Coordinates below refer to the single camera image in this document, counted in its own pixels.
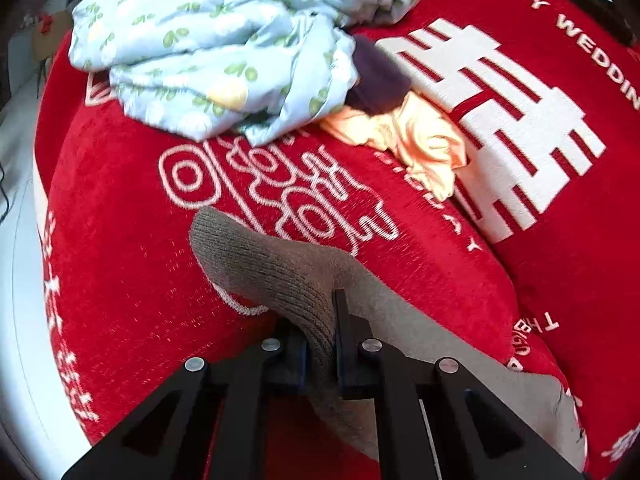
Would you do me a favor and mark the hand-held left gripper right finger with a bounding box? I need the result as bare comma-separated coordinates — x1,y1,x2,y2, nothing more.
333,288,590,480

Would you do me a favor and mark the red printed blanket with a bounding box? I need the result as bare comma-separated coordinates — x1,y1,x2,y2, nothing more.
34,0,640,480

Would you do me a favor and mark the light blue floral quilt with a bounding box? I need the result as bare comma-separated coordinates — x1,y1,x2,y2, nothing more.
67,0,422,147

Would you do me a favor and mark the dark purple cloth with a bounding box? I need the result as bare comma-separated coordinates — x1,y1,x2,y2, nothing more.
344,35,412,117

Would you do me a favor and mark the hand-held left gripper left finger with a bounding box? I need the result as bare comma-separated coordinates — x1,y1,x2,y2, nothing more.
61,317,308,480

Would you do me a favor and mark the white mattress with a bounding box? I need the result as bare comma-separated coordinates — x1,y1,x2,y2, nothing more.
0,85,96,467

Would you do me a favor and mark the peach orange cloth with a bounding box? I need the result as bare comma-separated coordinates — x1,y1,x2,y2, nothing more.
319,91,469,201

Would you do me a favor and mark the grey sock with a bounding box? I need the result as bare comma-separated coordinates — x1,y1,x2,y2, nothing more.
189,206,587,472

